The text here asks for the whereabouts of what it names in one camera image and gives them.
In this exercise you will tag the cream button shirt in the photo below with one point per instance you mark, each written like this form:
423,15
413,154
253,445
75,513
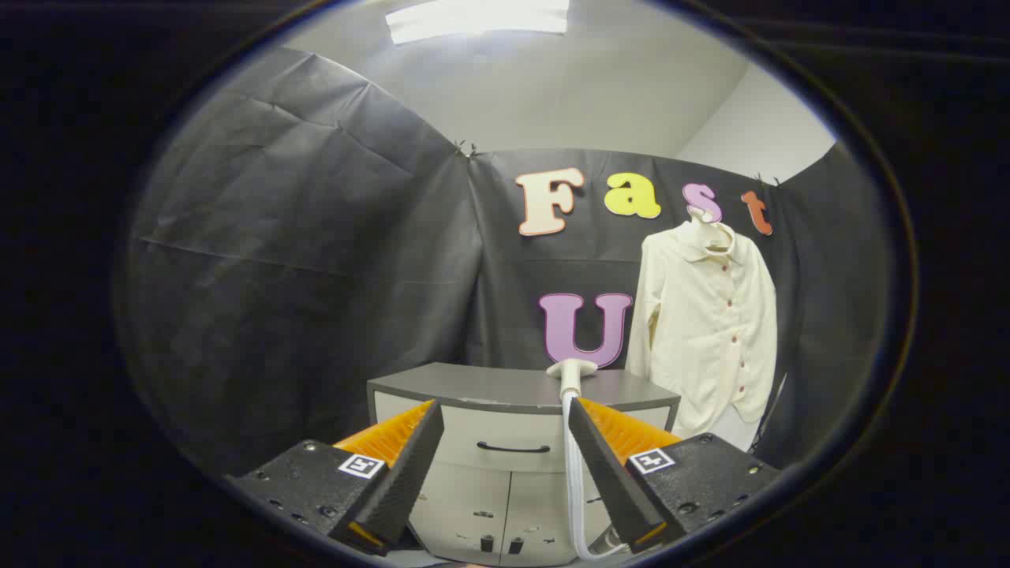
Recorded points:
710,331

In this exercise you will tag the black backdrop cloth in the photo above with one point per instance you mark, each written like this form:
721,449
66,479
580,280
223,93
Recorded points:
300,276

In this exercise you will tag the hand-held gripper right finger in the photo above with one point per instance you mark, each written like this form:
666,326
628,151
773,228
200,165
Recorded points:
611,481

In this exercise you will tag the white garment steamer head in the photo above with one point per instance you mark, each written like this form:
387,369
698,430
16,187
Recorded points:
571,369

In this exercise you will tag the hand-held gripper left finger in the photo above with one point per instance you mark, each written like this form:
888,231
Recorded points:
402,481

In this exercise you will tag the white clothes hanger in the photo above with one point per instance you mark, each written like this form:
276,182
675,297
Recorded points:
698,229

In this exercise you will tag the ceiling light panel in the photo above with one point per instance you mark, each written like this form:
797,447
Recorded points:
473,20

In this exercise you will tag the white cabinet with grey top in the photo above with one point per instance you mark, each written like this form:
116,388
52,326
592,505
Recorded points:
489,386

